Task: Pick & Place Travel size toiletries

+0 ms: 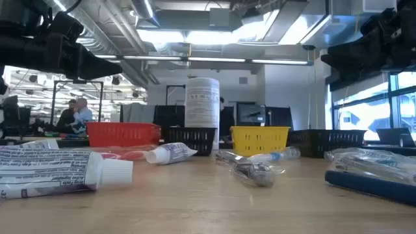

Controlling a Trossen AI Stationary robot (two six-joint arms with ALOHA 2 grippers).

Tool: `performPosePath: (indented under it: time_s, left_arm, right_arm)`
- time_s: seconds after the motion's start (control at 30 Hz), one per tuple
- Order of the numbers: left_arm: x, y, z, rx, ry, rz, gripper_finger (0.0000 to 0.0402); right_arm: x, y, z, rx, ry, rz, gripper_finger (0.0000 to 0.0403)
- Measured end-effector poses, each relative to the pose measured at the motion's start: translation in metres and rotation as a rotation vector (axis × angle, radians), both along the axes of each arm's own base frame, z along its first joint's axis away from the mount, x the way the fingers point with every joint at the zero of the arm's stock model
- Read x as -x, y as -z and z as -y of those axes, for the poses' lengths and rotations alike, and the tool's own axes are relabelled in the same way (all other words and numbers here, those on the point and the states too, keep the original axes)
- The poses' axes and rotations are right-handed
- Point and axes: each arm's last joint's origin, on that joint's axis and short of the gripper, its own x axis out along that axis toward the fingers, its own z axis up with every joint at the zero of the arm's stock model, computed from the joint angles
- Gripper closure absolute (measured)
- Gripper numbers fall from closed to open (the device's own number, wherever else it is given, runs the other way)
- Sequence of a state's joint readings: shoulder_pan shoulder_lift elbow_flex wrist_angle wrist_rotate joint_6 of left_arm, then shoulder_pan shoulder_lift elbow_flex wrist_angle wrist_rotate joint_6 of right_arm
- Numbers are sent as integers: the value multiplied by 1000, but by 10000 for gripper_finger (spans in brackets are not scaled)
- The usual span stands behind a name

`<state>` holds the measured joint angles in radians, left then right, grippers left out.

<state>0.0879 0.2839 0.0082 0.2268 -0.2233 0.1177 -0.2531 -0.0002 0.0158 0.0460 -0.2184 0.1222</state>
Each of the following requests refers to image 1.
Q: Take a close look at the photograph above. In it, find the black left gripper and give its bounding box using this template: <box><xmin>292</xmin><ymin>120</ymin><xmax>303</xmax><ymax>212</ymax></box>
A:
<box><xmin>0</xmin><ymin>31</ymin><xmax>123</xmax><ymax>81</ymax></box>

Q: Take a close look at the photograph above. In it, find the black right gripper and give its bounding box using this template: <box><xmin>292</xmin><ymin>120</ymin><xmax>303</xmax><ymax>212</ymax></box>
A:
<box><xmin>320</xmin><ymin>0</ymin><xmax>416</xmax><ymax>78</ymax></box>

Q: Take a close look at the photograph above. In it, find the red plastic basket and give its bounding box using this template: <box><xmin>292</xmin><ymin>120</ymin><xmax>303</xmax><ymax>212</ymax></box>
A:
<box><xmin>86</xmin><ymin>122</ymin><xmax>162</xmax><ymax>148</ymax></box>

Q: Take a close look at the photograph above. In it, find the red toothbrush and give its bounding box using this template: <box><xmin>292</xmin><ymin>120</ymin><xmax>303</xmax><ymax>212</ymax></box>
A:
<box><xmin>83</xmin><ymin>144</ymin><xmax>160</xmax><ymax>162</ymax></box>

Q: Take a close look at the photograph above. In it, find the small white purple toothpaste tube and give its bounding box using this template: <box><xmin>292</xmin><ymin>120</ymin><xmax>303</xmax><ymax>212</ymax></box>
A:
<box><xmin>145</xmin><ymin>142</ymin><xmax>198</xmax><ymax>165</ymax></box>

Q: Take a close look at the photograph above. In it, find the white toothpaste tube black print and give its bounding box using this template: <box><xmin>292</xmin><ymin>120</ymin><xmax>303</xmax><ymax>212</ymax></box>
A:
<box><xmin>0</xmin><ymin>148</ymin><xmax>134</xmax><ymax>200</ymax></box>

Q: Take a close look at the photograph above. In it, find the grey toothbrush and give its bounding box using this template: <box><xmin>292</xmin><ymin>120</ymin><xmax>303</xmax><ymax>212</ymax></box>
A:
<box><xmin>331</xmin><ymin>156</ymin><xmax>416</xmax><ymax>187</ymax></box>

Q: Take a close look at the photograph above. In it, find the clear blue toothbrush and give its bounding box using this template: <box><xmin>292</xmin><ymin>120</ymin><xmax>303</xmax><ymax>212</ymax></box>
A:
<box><xmin>248</xmin><ymin>146</ymin><xmax>302</xmax><ymax>164</ymax></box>

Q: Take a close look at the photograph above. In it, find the silver razor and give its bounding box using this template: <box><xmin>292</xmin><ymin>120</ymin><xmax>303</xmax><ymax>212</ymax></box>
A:
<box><xmin>231</xmin><ymin>161</ymin><xmax>287</xmax><ymax>189</ymax></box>
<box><xmin>213</xmin><ymin>149</ymin><xmax>252</xmax><ymax>168</ymax></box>

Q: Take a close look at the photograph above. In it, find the white ceiling unit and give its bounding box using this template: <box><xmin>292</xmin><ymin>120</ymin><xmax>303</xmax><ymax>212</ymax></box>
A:
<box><xmin>362</xmin><ymin>0</ymin><xmax>398</xmax><ymax>16</ymax></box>

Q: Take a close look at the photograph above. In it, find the grey cloth partition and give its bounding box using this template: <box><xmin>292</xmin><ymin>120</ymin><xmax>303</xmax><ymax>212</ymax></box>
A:
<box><xmin>120</xmin><ymin>103</ymin><xmax>156</xmax><ymax>124</ymax></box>

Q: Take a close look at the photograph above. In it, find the cluttered background workbench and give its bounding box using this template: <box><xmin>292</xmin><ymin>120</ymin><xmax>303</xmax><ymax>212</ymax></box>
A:
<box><xmin>0</xmin><ymin>135</ymin><xmax>90</xmax><ymax>148</ymax></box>

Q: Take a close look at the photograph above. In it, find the wide black plastic basket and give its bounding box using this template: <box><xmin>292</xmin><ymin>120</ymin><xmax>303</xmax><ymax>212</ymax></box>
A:
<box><xmin>286</xmin><ymin>129</ymin><xmax>367</xmax><ymax>159</ymax></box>

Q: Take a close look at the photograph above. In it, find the black panel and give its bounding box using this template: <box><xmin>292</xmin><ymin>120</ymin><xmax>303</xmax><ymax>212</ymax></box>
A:
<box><xmin>265</xmin><ymin>106</ymin><xmax>293</xmax><ymax>131</ymax></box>
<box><xmin>153</xmin><ymin>105</ymin><xmax>186</xmax><ymax>127</ymax></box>

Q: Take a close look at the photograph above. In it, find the dark desk under laptop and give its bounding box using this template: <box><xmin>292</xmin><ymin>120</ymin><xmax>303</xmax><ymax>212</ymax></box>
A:
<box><xmin>363</xmin><ymin>144</ymin><xmax>416</xmax><ymax>155</ymax></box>

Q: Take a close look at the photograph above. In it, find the black computer monitor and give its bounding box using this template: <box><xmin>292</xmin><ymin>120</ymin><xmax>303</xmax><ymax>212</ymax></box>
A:
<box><xmin>236</xmin><ymin>103</ymin><xmax>267</xmax><ymax>127</ymax></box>

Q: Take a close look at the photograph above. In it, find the white wipes canister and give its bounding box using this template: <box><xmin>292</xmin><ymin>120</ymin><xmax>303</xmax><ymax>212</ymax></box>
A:
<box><xmin>184</xmin><ymin>77</ymin><xmax>221</xmax><ymax>151</ymax></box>

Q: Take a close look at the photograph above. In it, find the yellow plastic basket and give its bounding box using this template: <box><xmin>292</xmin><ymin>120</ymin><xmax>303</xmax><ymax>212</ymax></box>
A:
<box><xmin>229</xmin><ymin>125</ymin><xmax>291</xmax><ymax>157</ymax></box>

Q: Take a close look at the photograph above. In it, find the long ceiling light bar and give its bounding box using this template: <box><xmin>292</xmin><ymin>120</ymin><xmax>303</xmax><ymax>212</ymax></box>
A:
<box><xmin>94</xmin><ymin>54</ymin><xmax>313</xmax><ymax>66</ymax></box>

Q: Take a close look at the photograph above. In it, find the small black plastic basket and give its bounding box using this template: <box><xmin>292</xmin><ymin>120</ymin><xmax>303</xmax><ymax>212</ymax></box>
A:
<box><xmin>161</xmin><ymin>126</ymin><xmax>218</xmax><ymax>157</ymax></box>

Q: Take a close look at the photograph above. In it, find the black metal frame stand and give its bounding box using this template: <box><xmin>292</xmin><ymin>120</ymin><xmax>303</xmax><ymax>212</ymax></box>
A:
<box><xmin>50</xmin><ymin>80</ymin><xmax>104</xmax><ymax>126</ymax></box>

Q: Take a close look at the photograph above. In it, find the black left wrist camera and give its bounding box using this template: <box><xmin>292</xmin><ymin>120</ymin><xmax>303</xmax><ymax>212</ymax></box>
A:
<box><xmin>48</xmin><ymin>11</ymin><xmax>85</xmax><ymax>45</ymax></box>

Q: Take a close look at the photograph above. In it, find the black camera cable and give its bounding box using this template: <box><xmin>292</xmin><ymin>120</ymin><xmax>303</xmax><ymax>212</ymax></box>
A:
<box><xmin>64</xmin><ymin>0</ymin><xmax>83</xmax><ymax>14</ymax></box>

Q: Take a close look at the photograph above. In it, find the round silver air duct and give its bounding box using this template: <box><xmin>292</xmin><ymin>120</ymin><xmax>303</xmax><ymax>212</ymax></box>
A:
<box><xmin>129</xmin><ymin>0</ymin><xmax>161</xmax><ymax>27</ymax></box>

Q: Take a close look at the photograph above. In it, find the thin black frame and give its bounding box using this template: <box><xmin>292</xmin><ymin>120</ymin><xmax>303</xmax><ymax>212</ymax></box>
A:
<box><xmin>165</xmin><ymin>84</ymin><xmax>186</xmax><ymax>107</ymax></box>

